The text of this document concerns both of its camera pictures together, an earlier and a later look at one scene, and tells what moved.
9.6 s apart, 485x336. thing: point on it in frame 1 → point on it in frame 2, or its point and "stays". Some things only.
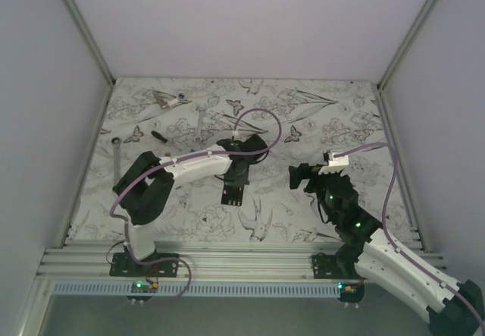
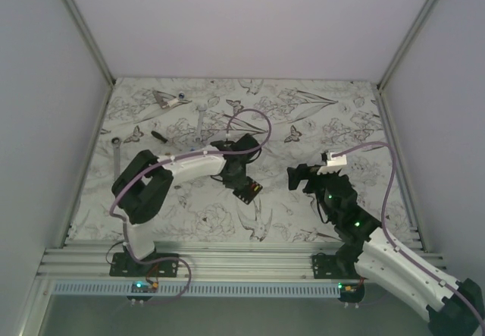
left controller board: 142,287 stays
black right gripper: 304,171 stays
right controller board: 351,293 stays
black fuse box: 233,194 → 249,190
